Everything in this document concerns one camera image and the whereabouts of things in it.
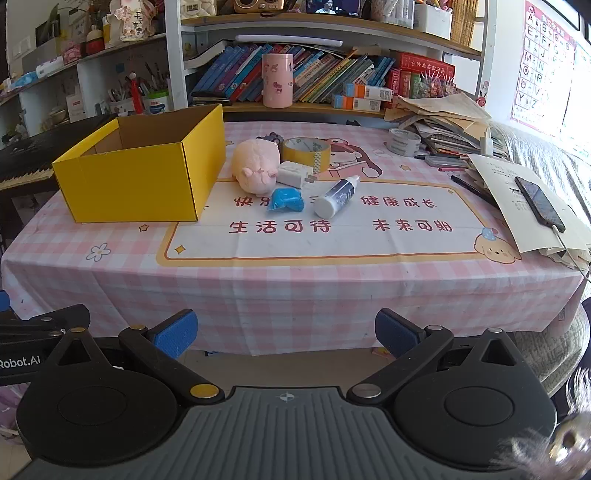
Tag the phone with lit screen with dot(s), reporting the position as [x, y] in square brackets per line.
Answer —
[332, 7]

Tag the red and white jar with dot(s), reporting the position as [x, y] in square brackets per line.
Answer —
[93, 44]

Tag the alphabet wall poster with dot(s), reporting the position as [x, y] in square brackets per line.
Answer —
[545, 69]

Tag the pile of papers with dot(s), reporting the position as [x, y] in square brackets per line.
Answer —
[443, 115]

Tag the white storage box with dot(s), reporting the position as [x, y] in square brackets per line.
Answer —
[431, 23]

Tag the blue packet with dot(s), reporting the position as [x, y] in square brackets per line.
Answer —
[284, 201]

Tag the yellow cardboard box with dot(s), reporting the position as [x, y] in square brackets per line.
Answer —
[138, 184]

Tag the white bottle dark label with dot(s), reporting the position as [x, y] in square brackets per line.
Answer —
[334, 196]

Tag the grey fuzzy charm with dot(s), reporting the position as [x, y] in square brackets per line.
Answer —
[563, 438]

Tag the row of books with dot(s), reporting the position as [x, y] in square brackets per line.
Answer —
[318, 74]

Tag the red book box set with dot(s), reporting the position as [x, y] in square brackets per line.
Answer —
[425, 69]

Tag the white sponge block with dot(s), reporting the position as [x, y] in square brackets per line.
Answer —
[291, 173]

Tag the white paper envelope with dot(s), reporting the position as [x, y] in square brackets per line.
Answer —
[503, 207]

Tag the grey pen case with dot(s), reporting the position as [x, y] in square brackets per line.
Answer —
[445, 161]

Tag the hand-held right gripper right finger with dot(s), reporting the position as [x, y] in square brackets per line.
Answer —
[397, 333]

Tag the red tassel ornament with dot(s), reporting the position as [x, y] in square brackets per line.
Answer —
[137, 94]

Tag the white bookshelf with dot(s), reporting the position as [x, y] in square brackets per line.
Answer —
[178, 60]

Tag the pink plush pig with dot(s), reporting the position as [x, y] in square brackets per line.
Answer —
[254, 161]

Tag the yellow tape roll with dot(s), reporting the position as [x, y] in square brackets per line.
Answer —
[319, 161]

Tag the white jar blue label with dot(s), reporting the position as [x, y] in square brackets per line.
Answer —
[157, 104]

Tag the black framed picture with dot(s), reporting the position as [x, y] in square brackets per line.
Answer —
[565, 11]

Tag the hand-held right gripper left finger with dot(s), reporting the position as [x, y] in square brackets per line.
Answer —
[175, 334]

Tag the grey clear tape roll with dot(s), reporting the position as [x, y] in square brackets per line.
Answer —
[401, 145]

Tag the tan retro radio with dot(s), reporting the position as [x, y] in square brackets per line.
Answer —
[254, 5]

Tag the black smartphone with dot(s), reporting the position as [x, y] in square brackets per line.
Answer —
[540, 203]

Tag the small white tube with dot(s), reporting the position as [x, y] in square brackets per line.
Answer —
[487, 143]

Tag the black electronic keyboard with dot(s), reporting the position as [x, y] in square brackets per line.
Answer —
[46, 147]

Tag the grey patterned blanket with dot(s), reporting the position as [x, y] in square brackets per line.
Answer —
[545, 157]

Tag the black pen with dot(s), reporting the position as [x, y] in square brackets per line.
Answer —
[471, 188]

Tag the white box red label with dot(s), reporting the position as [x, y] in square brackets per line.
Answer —
[76, 104]

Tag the white pen cup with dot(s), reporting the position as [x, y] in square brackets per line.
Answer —
[121, 105]

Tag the pink cylinder container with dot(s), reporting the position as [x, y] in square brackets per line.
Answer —
[277, 83]

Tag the pink doll ornament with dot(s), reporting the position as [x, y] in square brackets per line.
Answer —
[131, 21]

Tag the black notebook stack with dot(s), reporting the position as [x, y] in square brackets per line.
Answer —
[210, 98]

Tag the orange and white carton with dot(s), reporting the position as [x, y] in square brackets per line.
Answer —
[369, 91]
[358, 103]

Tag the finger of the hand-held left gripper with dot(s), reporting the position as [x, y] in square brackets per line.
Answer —
[37, 323]
[3, 302]

